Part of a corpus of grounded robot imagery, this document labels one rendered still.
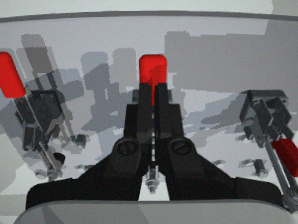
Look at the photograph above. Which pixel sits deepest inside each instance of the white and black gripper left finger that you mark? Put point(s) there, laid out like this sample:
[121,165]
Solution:
[117,177]

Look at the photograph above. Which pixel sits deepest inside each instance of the grey fixture plate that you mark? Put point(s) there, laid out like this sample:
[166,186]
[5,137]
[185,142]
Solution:
[91,60]

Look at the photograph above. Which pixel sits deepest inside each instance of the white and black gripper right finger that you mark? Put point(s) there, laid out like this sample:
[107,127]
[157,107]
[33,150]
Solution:
[195,177]

